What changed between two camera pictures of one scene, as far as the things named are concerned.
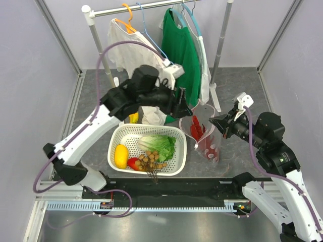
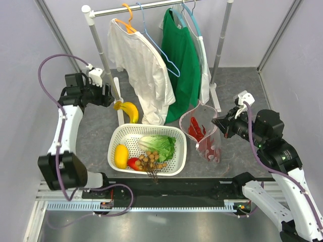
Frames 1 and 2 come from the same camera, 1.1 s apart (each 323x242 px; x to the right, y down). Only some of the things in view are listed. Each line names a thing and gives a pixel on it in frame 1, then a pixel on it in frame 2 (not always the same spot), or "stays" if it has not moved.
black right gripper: (225, 121) stays
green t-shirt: (178, 48) stays
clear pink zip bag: (198, 126) stays
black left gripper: (177, 108) → (101, 100)
